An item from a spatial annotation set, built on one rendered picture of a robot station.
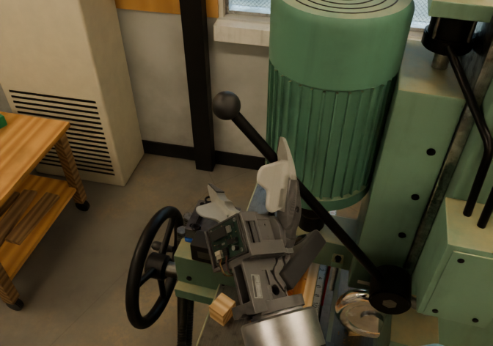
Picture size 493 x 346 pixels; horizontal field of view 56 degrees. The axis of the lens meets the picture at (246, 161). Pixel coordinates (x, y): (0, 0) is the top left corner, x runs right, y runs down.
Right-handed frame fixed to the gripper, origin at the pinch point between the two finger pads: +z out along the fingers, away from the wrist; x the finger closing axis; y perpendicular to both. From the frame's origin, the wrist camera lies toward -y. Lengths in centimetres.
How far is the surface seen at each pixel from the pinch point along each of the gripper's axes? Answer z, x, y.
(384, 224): -11.3, -4.8, -21.2
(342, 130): -0.5, -11.5, -6.8
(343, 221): -6.3, 7.4, -29.8
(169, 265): -2, 50, -20
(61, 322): 4, 154, -37
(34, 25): 117, 111, -21
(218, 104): 3.4, -6.6, 9.3
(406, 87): 0.6, -20.8, -8.2
